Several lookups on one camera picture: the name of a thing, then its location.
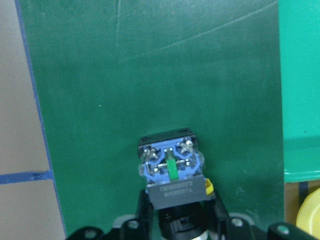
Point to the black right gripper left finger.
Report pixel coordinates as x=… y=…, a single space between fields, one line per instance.
x=139 y=227

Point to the green conveyor belt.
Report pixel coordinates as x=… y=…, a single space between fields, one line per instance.
x=108 y=72

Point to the green button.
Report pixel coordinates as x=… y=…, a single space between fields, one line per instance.
x=172 y=167

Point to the yellow plastic tray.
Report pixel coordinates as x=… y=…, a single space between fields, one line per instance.
x=308 y=216

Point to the green plastic tray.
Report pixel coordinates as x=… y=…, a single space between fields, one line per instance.
x=299 y=27

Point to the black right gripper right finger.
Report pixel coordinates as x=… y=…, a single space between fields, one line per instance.
x=223 y=225

